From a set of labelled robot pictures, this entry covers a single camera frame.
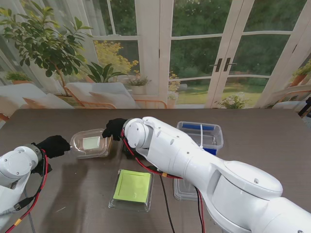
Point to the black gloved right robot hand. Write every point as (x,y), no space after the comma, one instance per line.
(115,127)

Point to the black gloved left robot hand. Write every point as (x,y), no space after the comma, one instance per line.
(54,146)

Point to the black plastic tray container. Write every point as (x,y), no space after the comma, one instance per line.
(126,153)

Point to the clear lid with white label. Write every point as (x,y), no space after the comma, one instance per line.
(91,143)

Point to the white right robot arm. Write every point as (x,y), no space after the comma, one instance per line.
(218,182)

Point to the brown kraft paper container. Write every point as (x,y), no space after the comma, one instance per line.
(108,148)

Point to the clear container with blue clips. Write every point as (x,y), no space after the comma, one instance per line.
(211,139)

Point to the clear lid with green sticker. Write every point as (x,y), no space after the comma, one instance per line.
(132,188)

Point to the white zip tie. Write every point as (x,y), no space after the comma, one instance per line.
(202,136)

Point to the clear flat plastic lid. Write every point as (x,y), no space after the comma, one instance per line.
(184,191)

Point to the printed sunroom backdrop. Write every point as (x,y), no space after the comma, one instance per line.
(194,48)

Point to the black tripod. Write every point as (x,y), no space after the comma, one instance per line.
(306,106)

